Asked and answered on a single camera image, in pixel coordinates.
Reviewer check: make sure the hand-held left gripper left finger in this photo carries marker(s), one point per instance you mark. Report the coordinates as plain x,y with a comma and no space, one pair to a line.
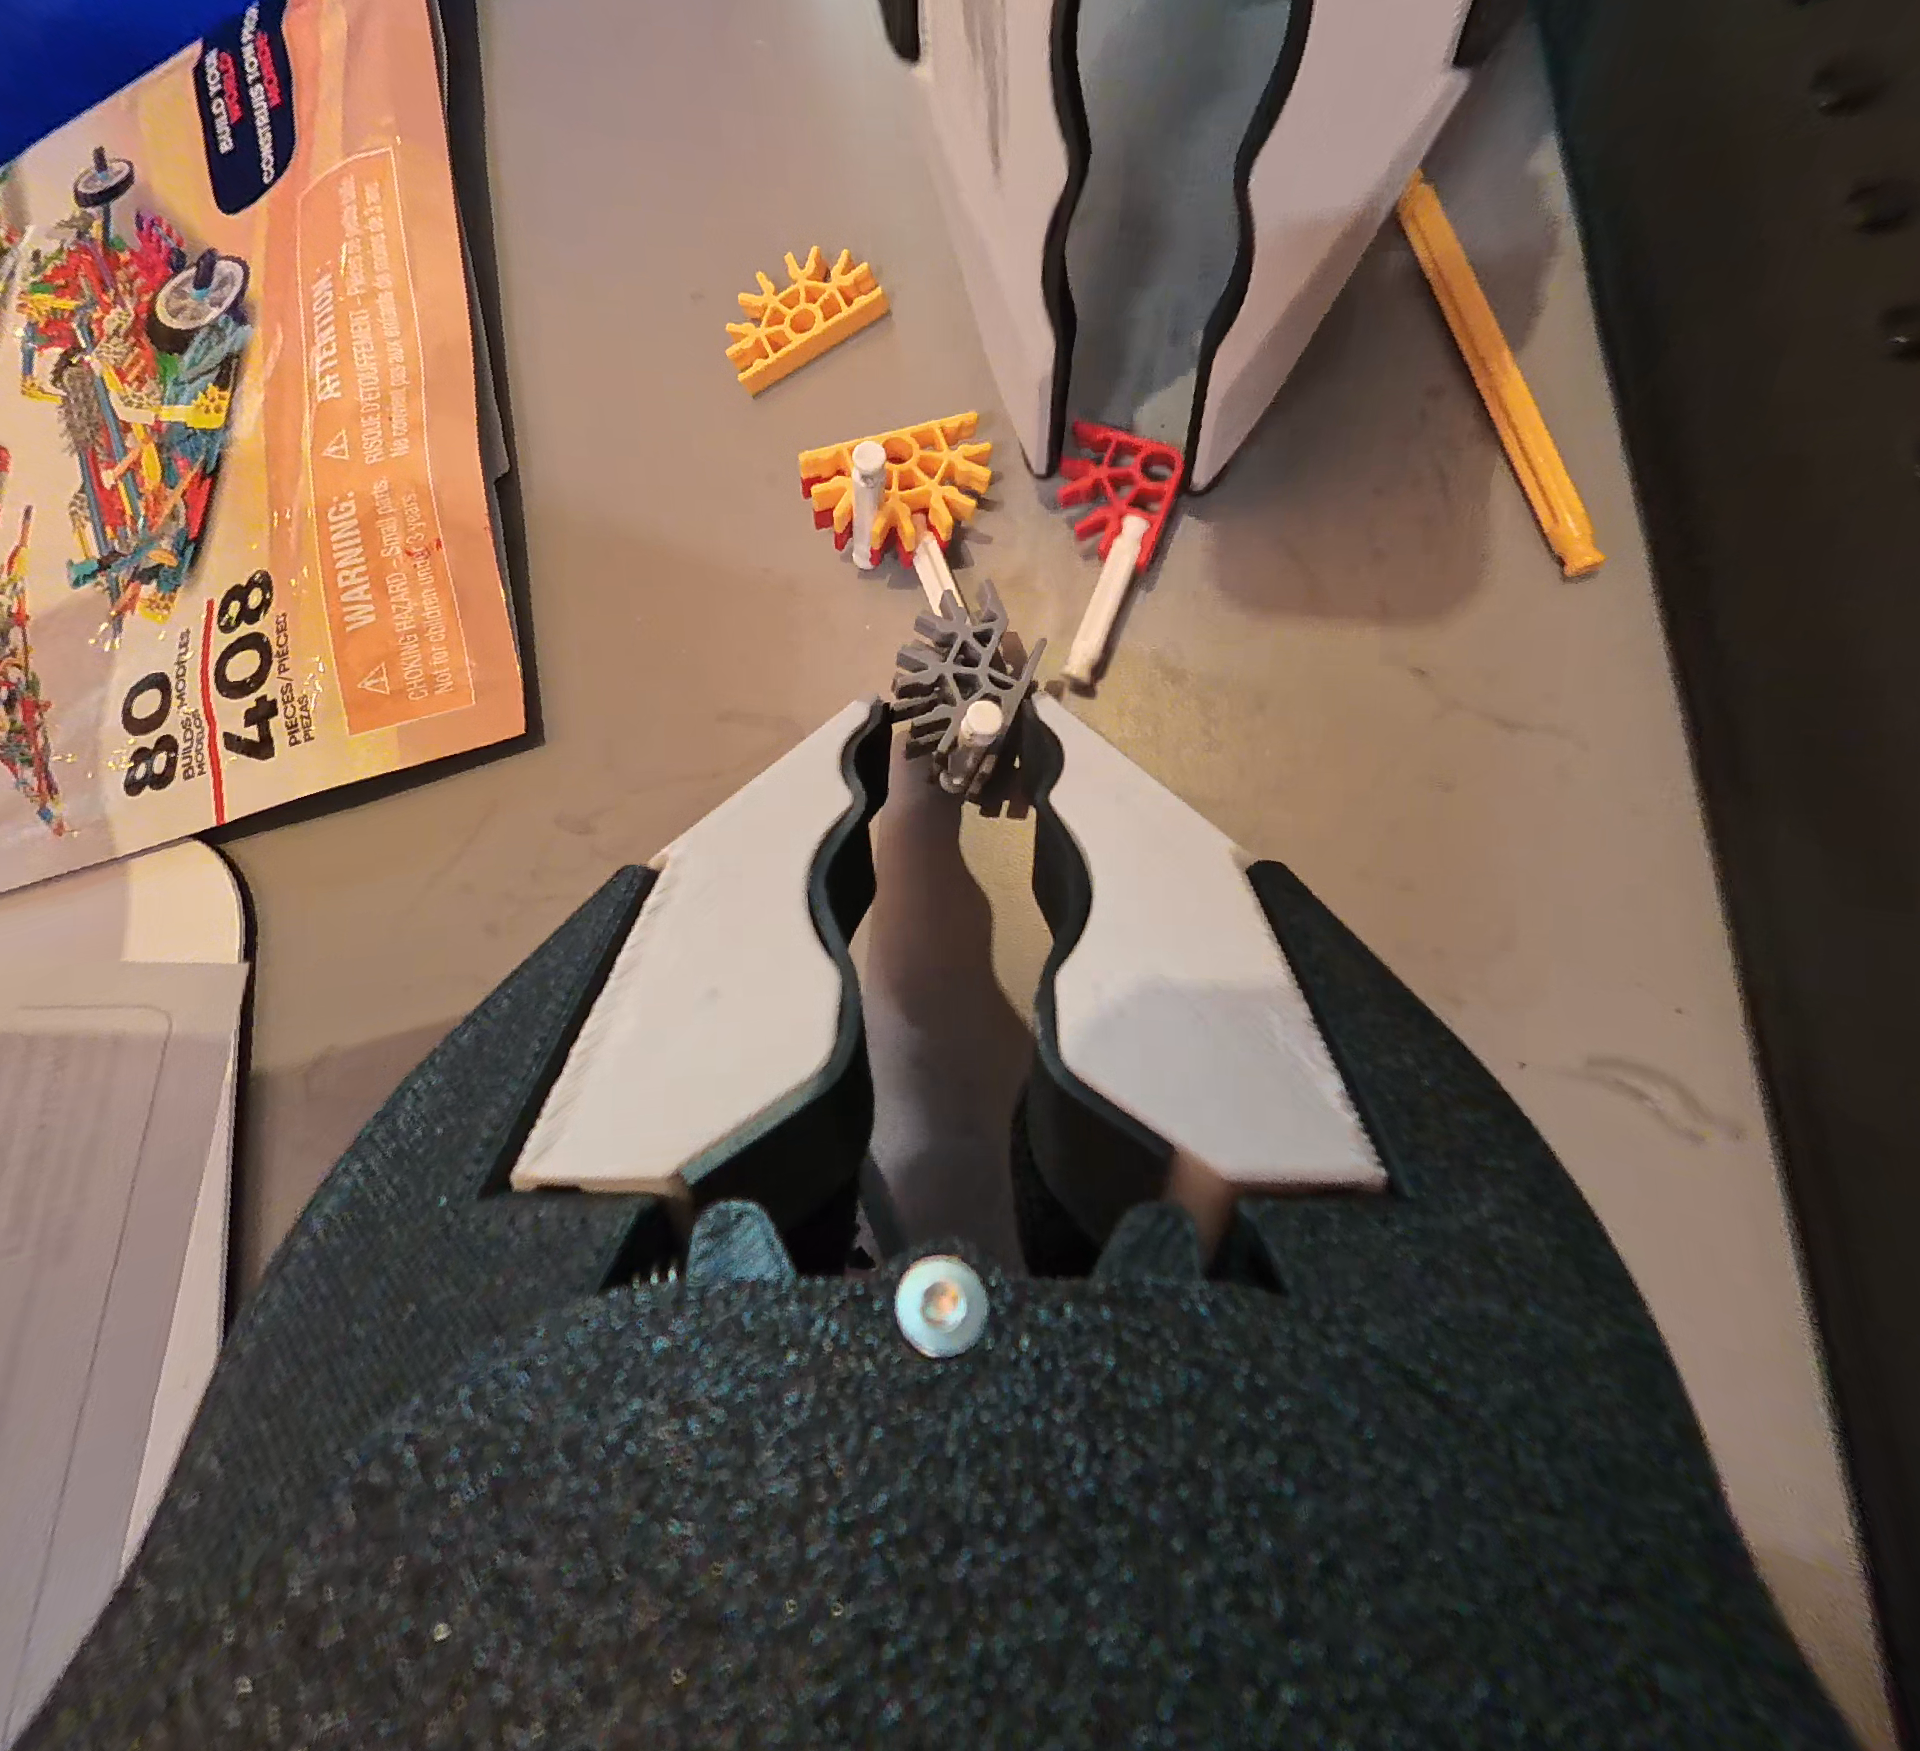
691,1015

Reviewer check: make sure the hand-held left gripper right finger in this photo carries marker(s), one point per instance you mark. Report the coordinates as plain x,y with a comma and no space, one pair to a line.
1201,1015

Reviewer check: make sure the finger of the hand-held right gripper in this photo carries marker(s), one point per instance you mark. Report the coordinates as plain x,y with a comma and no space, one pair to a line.
1380,56
983,56

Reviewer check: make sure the grey connector assembly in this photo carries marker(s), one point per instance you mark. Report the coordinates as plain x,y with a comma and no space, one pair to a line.
961,670

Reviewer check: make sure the yellow and red connector assembly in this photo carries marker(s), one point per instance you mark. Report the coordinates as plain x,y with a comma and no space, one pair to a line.
900,484

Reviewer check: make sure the red connector with white rod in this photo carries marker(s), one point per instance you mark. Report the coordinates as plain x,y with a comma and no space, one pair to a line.
1118,491

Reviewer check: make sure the yellow connector piece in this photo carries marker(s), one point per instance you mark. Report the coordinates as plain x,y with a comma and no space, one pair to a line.
803,320

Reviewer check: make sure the yellow plastic rod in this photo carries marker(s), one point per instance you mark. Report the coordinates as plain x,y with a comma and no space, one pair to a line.
1501,385

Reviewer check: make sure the orange toy package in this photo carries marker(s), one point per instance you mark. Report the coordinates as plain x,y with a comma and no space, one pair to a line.
254,433

